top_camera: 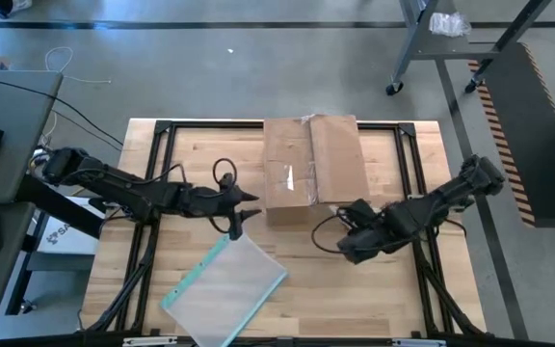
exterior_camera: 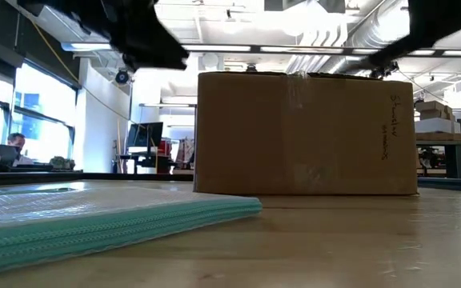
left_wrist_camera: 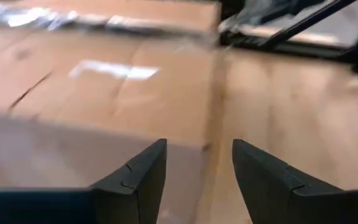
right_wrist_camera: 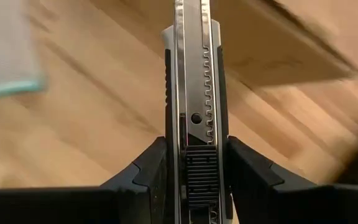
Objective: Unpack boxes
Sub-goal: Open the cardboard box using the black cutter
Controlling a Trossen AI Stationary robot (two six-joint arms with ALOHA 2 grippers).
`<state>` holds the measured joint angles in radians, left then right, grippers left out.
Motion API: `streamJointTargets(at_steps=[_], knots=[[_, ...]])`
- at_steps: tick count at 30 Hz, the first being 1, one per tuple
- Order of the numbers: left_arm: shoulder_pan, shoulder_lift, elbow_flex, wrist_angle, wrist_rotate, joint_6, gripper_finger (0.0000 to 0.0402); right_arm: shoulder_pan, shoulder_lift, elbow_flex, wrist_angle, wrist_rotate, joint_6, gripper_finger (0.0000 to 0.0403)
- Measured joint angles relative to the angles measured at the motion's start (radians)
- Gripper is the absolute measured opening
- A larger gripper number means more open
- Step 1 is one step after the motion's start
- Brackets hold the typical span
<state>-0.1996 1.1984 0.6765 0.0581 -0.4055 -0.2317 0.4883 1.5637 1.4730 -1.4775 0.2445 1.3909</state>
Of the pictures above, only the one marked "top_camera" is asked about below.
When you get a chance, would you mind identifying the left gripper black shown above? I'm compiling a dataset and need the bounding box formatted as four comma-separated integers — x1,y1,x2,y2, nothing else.
180,173,262,241

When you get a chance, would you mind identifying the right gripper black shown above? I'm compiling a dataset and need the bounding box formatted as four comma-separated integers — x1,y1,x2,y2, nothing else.
337,211,404,265

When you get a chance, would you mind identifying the brown cardboard box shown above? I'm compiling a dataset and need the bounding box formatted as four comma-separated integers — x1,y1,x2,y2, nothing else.
262,114,371,227

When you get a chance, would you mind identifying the clear teal-edged zip pouch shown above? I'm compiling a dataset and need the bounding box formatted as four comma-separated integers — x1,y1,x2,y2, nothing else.
160,233,289,347

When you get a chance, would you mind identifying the white box with logo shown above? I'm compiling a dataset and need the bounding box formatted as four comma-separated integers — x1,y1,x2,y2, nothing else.
36,196,115,256

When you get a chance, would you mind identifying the black mat orange-striped edge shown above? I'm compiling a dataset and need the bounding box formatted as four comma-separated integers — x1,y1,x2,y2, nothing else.
467,41,555,228

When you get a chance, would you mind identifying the black diagonal support bar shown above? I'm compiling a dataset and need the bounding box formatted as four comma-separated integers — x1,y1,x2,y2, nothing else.
15,173,106,238

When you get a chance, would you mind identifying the grey metal cart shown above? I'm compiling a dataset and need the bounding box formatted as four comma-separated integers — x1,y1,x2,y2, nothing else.
385,0,555,96

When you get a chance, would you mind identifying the white power adapter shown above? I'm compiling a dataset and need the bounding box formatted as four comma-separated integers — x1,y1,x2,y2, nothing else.
29,144,56,170

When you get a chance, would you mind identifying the crumpled clear plastic bag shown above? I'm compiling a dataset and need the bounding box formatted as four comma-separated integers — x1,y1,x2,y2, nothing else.
428,12,472,39

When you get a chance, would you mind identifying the grey desk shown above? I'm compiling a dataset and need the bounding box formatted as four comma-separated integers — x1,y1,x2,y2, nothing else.
0,69,65,341

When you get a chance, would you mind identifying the person's foot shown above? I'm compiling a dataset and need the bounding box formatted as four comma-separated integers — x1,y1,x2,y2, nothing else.
0,0,34,19

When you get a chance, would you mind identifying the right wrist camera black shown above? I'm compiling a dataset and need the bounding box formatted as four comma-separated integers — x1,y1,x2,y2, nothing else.
347,198,378,224

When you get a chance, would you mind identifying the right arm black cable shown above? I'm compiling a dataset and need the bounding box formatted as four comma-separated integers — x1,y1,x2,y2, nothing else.
311,214,356,255

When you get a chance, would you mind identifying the silver bracket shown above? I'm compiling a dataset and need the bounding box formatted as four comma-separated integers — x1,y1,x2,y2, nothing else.
121,335,178,347
391,338,447,347

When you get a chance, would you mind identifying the black desk cable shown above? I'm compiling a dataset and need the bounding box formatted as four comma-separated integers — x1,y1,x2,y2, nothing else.
0,71,124,151

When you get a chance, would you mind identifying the white floor cable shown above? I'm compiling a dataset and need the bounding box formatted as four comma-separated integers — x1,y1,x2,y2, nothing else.
44,46,113,86

